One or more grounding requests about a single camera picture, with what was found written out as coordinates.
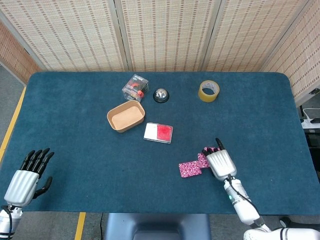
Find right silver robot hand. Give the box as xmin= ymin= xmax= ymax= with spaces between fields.
xmin=201 ymin=137 xmax=238 ymax=180

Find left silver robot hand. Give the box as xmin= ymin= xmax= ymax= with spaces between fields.
xmin=3 ymin=147 xmax=55 ymax=207

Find pink patterned card deck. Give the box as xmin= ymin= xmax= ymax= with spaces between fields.
xmin=197 ymin=146 xmax=221 ymax=169

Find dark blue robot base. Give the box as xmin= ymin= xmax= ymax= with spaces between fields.
xmin=103 ymin=213 xmax=211 ymax=240

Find red ink pad clear case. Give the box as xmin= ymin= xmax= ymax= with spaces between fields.
xmin=143 ymin=122 xmax=174 ymax=145

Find yellow packing tape roll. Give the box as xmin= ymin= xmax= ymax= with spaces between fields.
xmin=197 ymin=80 xmax=221 ymax=103

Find blue velvet table cloth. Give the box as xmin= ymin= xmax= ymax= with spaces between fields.
xmin=0 ymin=71 xmax=312 ymax=215

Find silver call bell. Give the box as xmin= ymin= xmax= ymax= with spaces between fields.
xmin=152 ymin=88 xmax=170 ymax=104

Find white electronic device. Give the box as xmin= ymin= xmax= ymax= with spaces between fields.
xmin=299 ymin=107 xmax=320 ymax=130

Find brown kraft paper box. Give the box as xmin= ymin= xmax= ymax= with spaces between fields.
xmin=106 ymin=100 xmax=146 ymax=134

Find clear plastic box red parts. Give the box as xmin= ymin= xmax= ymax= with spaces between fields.
xmin=121 ymin=74 xmax=150 ymax=103

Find woven bamboo screen panel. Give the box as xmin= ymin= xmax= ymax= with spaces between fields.
xmin=113 ymin=0 xmax=222 ymax=73
xmin=0 ymin=0 xmax=126 ymax=73
xmin=199 ymin=0 xmax=310 ymax=73
xmin=261 ymin=0 xmax=320 ymax=101
xmin=0 ymin=19 xmax=43 ymax=85

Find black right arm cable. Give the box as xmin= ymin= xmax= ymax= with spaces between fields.
xmin=227 ymin=174 xmax=266 ymax=226

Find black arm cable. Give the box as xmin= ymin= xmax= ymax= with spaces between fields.
xmin=2 ymin=205 xmax=14 ymax=238
xmin=227 ymin=174 xmax=266 ymax=226

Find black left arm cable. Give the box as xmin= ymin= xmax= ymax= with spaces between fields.
xmin=2 ymin=205 xmax=14 ymax=238

